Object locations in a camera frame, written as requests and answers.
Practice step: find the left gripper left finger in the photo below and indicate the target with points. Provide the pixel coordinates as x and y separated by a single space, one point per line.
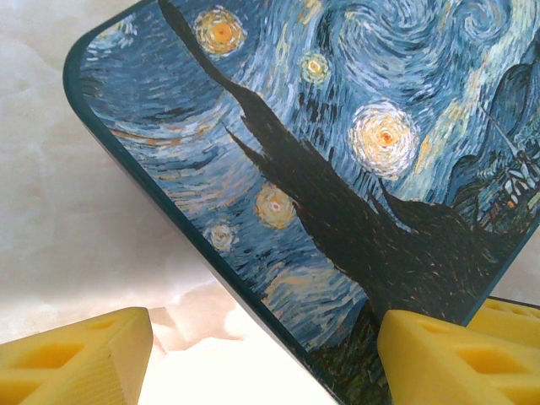
63 371

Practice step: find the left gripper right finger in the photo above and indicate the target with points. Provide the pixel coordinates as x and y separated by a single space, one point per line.
455 371

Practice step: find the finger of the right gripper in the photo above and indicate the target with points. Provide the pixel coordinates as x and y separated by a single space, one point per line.
512 322

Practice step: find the starry night print tin box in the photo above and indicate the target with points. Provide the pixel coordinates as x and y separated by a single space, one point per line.
295 169

